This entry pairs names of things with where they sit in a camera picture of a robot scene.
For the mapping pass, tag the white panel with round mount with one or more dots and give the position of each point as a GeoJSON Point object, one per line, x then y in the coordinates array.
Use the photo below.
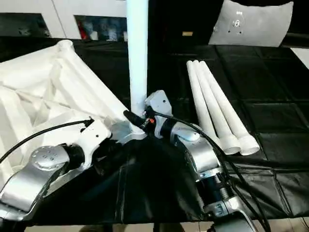
{"type": "Point", "coordinates": [260, 26]}

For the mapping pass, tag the white plastic table top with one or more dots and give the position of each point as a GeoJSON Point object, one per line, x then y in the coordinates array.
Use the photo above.
{"type": "Point", "coordinates": [36, 84]}

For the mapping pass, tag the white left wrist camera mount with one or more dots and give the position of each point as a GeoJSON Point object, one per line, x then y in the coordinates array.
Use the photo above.
{"type": "Point", "coordinates": [96, 135]}

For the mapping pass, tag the dark right robot foot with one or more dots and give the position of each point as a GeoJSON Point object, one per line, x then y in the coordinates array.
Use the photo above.
{"type": "Point", "coordinates": [169, 228]}

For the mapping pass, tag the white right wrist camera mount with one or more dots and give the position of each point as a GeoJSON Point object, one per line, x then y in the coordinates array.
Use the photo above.
{"type": "Point", "coordinates": [159, 101]}

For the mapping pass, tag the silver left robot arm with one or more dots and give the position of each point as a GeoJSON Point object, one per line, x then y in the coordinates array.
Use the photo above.
{"type": "Point", "coordinates": [31, 174]}

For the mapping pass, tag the dark robot foot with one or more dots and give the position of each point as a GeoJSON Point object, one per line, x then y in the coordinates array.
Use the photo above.
{"type": "Point", "coordinates": [94, 228]}
{"type": "Point", "coordinates": [169, 228]}

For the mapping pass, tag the white flat board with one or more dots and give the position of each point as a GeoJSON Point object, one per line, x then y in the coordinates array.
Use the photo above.
{"type": "Point", "coordinates": [301, 56]}

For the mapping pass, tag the black table mat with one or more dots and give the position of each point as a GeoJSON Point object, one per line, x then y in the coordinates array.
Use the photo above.
{"type": "Point", "coordinates": [265, 96]}

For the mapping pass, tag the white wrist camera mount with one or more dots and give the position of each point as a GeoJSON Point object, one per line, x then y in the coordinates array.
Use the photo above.
{"type": "Point", "coordinates": [159, 101]}
{"type": "Point", "coordinates": [96, 135]}

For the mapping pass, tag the glossy black box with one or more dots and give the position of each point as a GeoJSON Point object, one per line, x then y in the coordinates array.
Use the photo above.
{"type": "Point", "coordinates": [188, 19]}

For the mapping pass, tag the white cabinet with glass doors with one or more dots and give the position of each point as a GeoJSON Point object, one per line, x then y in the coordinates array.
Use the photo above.
{"type": "Point", "coordinates": [60, 14]}

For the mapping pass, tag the dark left robot foot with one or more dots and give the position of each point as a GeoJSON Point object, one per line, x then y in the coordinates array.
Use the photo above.
{"type": "Point", "coordinates": [94, 228]}

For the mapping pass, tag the white plastic table leg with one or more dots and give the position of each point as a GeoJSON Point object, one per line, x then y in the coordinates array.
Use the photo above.
{"type": "Point", "coordinates": [224, 104]}
{"type": "Point", "coordinates": [212, 106]}
{"type": "Point", "coordinates": [198, 96]}
{"type": "Point", "coordinates": [137, 60]}

